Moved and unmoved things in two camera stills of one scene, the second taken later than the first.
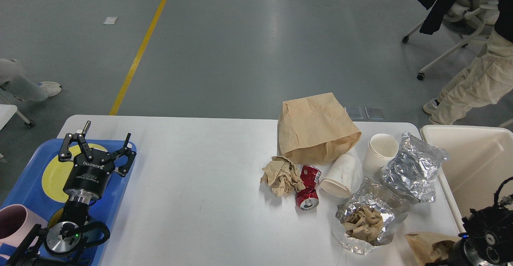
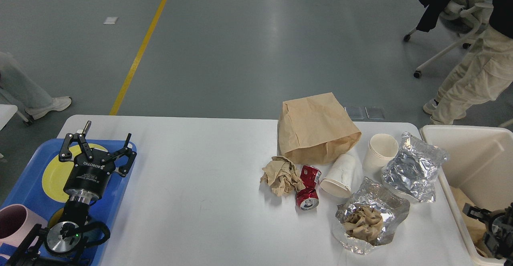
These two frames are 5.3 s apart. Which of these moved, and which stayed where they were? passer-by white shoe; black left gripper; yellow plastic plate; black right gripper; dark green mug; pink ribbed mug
Moved: passer-by white shoe; black right gripper
Stayed: dark green mug; black left gripper; pink ribbed mug; yellow plastic plate
